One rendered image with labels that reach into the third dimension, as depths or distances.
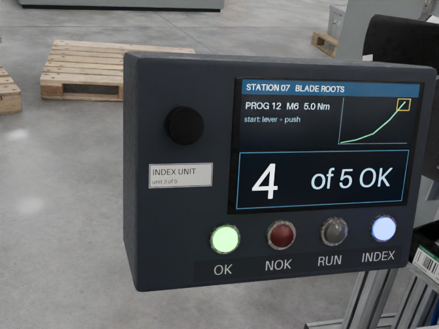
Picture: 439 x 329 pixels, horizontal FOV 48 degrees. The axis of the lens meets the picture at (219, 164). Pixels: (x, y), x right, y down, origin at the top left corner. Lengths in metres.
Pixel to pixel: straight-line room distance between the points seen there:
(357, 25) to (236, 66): 3.74
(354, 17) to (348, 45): 0.22
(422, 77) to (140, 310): 1.58
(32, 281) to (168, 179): 1.69
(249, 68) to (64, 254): 1.83
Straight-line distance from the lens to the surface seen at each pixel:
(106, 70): 3.81
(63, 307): 1.93
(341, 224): 0.44
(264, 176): 0.40
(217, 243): 0.40
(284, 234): 0.42
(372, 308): 0.66
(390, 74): 0.44
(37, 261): 2.13
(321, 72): 0.41
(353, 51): 4.12
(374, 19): 1.39
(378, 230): 0.46
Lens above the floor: 1.36
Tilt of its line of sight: 28 degrees down
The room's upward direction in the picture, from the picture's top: 8 degrees clockwise
